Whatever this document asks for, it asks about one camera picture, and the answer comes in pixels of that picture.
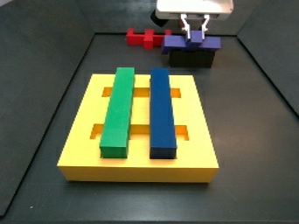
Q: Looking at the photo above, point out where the red interlocking block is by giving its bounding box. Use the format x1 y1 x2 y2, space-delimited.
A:
126 28 173 50

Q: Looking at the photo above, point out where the purple interlocking block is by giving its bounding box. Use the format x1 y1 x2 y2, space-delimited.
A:
162 31 221 54

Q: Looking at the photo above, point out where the green bar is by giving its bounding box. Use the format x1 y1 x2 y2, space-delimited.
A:
99 67 135 158

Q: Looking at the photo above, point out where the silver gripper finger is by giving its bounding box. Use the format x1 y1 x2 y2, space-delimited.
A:
201 14 211 32

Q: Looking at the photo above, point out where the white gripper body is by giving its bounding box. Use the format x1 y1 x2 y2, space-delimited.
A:
151 0 234 27

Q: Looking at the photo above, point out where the blue bar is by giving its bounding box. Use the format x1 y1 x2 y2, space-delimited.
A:
150 68 177 159

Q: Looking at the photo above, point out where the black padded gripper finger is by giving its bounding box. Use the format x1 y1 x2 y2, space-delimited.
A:
181 14 191 39

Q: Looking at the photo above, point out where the black angled fixture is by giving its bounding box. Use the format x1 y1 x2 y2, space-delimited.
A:
170 50 215 68

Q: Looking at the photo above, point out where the yellow slotted board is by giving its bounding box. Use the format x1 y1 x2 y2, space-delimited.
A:
58 74 219 183

